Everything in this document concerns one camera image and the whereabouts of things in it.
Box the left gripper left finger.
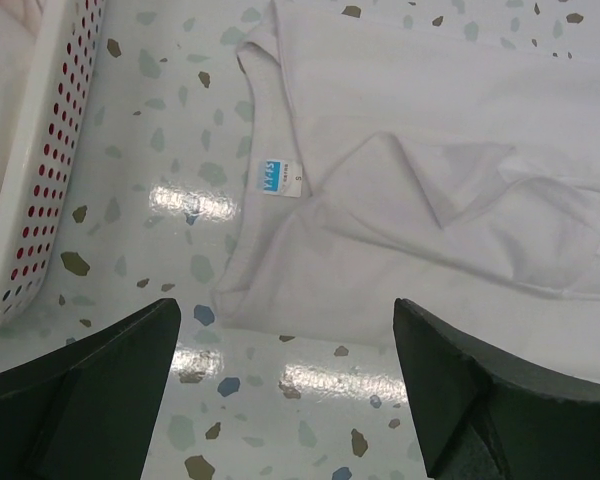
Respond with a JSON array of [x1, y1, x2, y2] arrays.
[[0, 298, 181, 479]]

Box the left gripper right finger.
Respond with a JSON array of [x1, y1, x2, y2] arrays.
[[393, 299, 600, 479]]

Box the white t shirt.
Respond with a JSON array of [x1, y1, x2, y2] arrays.
[[213, 1, 600, 381]]

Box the white perforated laundry basket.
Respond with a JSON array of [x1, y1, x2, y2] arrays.
[[0, 1, 107, 327]]

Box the white clothes in basket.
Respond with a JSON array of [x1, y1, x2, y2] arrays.
[[0, 1, 46, 191]]

